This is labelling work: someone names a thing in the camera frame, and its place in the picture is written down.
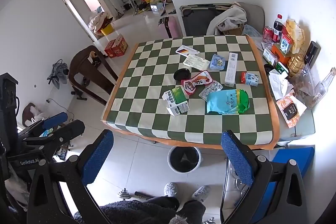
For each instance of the pile of clothes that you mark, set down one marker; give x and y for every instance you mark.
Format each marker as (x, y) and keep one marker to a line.
(98, 19)

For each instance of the orange wet wipes pack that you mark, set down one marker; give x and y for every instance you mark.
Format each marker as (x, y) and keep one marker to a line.
(288, 109)

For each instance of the clear patterned small packet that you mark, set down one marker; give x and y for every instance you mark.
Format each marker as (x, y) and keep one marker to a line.
(211, 89)

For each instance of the clear plastic bag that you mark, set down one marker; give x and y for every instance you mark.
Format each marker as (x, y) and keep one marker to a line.
(305, 82)

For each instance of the yellow bin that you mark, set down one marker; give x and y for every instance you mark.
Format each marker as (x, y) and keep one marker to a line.
(107, 29)

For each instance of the dark wooden chair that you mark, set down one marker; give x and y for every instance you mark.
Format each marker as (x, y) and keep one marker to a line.
(86, 69)

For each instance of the person's leg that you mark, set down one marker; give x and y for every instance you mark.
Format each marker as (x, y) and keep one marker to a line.
(131, 213)
(191, 212)

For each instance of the black exercise machine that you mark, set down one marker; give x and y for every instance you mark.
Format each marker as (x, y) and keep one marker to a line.
(78, 96)

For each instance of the green white striped table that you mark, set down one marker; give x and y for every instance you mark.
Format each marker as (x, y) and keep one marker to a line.
(157, 119)

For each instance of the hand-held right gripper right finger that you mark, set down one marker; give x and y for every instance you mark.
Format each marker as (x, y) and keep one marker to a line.
(236, 161)

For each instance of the red snack wrapper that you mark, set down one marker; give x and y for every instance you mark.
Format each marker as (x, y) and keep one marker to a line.
(197, 82)

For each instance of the grey fuzzy slipper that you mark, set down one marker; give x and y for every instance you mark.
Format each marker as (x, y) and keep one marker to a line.
(171, 189)
(200, 193)

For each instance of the light blue snack packet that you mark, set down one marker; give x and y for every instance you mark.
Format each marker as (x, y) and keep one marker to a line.
(218, 62)

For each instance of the red soda can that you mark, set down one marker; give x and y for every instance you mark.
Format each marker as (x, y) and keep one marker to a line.
(267, 33)

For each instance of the person's right leg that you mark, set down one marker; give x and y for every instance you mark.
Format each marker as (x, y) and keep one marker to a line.
(191, 212)

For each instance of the person's left leg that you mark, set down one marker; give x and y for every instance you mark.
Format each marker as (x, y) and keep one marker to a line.
(131, 213)

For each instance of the black round lid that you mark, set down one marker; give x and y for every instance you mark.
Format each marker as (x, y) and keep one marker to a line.
(182, 74)

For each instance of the long white box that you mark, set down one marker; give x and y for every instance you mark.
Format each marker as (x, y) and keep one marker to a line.
(231, 69)

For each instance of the clear glass bottle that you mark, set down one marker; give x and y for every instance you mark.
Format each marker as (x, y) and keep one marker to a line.
(323, 87)

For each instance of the white packet striped print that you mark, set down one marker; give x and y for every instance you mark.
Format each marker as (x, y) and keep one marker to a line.
(187, 50)

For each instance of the dark folding cot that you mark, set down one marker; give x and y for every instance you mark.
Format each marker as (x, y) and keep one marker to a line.
(194, 19)

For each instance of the white printed paper card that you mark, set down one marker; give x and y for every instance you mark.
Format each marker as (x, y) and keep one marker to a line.
(196, 61)

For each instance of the pink suitcase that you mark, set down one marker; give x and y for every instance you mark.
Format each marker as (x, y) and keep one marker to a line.
(172, 26)

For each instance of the beige chair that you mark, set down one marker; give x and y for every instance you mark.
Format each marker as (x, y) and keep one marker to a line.
(256, 16)

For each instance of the green white milk carton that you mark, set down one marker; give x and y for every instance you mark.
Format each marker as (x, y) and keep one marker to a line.
(175, 102)

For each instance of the grey jacket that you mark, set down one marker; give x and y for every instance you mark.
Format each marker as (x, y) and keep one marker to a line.
(228, 16)

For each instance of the orange box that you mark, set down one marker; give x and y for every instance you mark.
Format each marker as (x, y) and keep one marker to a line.
(278, 55)

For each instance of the crumpled white tissue paper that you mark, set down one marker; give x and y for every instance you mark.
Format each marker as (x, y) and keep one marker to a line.
(279, 85)

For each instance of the red gift box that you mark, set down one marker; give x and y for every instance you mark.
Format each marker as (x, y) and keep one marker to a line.
(110, 49)
(120, 45)

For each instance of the metal dumbbell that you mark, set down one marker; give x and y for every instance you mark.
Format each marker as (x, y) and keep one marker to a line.
(123, 192)
(210, 219)

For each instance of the green white flat box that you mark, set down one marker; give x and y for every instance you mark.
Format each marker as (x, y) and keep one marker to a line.
(269, 56)

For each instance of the white trash bin black liner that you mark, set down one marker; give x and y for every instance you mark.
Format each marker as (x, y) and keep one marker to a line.
(183, 158)

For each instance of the yellow snack bag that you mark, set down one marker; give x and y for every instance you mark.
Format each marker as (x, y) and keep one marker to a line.
(295, 33)

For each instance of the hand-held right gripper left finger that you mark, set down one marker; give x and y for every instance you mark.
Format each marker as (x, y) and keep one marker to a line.
(97, 155)

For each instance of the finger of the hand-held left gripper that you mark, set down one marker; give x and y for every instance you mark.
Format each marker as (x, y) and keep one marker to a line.
(55, 118)
(65, 133)

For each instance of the cardboard box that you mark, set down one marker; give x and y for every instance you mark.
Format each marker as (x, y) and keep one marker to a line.
(232, 30)

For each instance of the cola bottle red cap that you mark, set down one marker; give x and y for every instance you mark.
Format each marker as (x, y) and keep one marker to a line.
(277, 28)

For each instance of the broom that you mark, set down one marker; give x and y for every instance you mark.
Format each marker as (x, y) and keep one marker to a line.
(164, 2)

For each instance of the black upright box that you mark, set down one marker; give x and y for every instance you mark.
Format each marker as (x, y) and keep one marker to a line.
(313, 53)

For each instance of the golden oil bottle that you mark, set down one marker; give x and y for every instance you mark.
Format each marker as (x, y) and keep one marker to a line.
(296, 64)

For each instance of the blue green rice bag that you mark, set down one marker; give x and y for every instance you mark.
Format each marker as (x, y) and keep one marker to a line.
(225, 103)

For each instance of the small blue white carton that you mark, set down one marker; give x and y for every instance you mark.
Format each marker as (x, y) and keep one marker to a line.
(250, 79)

